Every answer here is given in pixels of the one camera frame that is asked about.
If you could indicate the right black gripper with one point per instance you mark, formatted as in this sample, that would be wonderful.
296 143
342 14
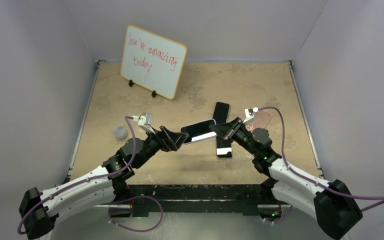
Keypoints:
228 131

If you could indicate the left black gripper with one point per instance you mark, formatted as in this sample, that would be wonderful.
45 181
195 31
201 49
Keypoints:
173 139

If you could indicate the pink phone case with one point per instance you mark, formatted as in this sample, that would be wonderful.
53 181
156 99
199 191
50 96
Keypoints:
261 119

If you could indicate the black smartphone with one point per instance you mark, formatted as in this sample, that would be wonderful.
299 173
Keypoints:
223 148

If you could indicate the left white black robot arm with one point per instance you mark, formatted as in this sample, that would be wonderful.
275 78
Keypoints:
39 210

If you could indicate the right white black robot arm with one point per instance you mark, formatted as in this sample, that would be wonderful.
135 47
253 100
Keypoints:
326 202

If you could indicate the black phone on table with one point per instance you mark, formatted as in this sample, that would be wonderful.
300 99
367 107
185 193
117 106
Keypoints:
221 112

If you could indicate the small clear plastic cup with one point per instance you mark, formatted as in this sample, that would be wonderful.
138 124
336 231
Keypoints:
119 132

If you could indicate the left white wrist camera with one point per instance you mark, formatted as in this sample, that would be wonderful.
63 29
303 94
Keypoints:
145 122

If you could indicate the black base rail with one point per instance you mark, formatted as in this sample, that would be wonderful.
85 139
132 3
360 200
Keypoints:
245 199

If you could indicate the white whiteboard with yellow frame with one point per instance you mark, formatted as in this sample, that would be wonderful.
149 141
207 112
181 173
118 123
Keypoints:
152 61

